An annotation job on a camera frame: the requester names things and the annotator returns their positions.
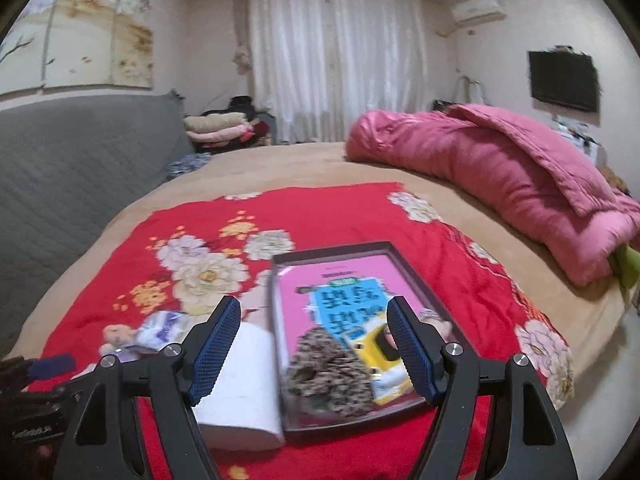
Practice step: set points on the white purple snack packet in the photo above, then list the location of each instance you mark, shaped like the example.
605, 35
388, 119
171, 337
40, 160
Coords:
160, 327

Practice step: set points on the leopard print scrunchie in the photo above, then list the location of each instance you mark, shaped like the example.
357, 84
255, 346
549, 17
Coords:
325, 370

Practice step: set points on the black wall television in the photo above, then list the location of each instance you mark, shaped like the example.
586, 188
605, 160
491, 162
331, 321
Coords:
562, 80

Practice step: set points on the white toilet paper roll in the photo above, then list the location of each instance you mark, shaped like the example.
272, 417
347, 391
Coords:
245, 385

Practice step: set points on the beige bed sheet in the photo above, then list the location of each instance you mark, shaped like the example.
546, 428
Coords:
280, 165

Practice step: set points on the yellow snack packet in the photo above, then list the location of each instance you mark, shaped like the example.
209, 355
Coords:
365, 350

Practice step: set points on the white curtain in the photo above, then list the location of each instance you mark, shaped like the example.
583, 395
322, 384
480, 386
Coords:
340, 60

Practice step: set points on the pink quilt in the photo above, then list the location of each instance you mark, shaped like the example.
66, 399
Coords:
475, 160

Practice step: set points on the pink book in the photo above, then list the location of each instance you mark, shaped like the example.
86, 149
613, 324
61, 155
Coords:
300, 285

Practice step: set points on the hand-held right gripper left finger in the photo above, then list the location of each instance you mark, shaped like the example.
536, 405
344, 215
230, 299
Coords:
215, 355

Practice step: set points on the black bag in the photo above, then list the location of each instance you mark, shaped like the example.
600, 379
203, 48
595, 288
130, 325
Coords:
241, 104

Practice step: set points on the dark shallow cardboard box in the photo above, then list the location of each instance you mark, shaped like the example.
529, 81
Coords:
330, 251

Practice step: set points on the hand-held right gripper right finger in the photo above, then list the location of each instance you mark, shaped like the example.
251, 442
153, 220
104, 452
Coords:
412, 350

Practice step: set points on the grey quilted headboard cover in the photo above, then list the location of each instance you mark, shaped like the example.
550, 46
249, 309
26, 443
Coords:
75, 170

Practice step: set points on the white air conditioner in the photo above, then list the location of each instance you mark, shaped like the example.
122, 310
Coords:
477, 8

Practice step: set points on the red floral blanket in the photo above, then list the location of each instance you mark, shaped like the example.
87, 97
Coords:
325, 210

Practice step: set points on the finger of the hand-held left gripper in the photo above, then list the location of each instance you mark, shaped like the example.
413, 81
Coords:
50, 366
72, 388

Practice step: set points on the green pillow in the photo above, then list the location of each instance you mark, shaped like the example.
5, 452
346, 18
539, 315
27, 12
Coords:
627, 265

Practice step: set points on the blue patterned cloth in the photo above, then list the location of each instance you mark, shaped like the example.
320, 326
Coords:
190, 164

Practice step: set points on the stack of folded clothes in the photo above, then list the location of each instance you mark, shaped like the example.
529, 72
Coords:
215, 127

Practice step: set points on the floral wall painting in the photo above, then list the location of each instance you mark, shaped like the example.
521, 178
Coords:
90, 35

